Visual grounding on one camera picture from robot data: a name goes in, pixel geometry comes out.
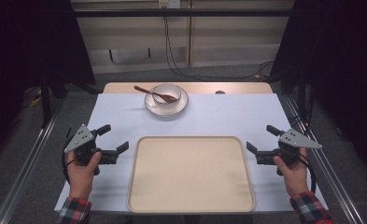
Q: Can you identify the left hand-held gripper black cable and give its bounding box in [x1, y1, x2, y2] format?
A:
[61, 126, 77, 185]

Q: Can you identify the white wall power outlet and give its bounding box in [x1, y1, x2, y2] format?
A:
[158, 0, 182, 9]

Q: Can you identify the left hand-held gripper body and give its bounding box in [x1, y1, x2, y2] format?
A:
[64, 123, 110, 176]

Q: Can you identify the hand-held gripper black cable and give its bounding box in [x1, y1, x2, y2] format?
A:
[61, 126, 77, 185]
[298, 153, 318, 194]

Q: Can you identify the right hand-held gripper black cable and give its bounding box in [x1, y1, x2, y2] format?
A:
[298, 153, 318, 194]

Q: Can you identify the white dark-rimmed plate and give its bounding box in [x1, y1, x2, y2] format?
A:
[144, 86, 190, 119]

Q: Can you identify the aluminium floor rail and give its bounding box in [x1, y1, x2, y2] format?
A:
[0, 99, 67, 224]
[282, 92, 366, 224]

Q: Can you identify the black floor cable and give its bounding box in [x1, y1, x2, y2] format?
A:
[288, 90, 317, 138]

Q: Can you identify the light wooden table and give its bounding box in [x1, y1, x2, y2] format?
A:
[102, 81, 275, 95]

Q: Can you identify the black wall cable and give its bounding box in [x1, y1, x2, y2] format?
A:
[162, 6, 276, 80]

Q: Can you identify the person's right hand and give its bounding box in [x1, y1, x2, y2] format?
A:
[272, 147, 310, 198]

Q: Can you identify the black horizontal frame bar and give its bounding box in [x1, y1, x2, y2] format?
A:
[73, 7, 295, 19]

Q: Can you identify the beige rectangular tray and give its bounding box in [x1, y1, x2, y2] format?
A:
[126, 135, 257, 215]

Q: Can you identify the white ceramic bowl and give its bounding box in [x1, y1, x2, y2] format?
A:
[151, 83, 183, 106]

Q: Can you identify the pale blue table mat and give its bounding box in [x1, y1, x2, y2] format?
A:
[53, 92, 329, 215]

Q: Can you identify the person's left hand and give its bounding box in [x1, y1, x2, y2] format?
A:
[65, 150, 103, 200]

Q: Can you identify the brown wooden spoon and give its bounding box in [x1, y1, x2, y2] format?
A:
[133, 85, 178, 105]

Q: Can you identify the dark curtain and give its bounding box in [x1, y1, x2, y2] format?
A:
[268, 0, 367, 180]
[0, 0, 97, 167]

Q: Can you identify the yellow floor cable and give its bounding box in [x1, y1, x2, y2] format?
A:
[27, 89, 44, 108]

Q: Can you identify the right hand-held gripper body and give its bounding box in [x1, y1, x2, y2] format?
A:
[275, 128, 323, 177]

